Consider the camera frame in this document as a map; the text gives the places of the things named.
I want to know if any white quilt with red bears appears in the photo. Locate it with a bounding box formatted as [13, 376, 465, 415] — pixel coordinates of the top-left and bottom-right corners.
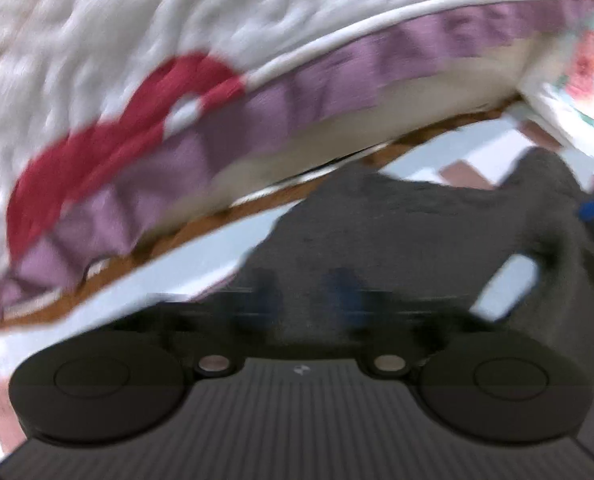
[0, 0, 594, 322]

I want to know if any cartoon print floor mat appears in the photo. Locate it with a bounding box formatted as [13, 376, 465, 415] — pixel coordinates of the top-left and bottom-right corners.
[519, 16, 594, 158]

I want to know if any dark brown knit sweater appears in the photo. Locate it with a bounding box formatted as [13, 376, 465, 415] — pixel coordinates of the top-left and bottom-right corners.
[233, 148, 594, 378]

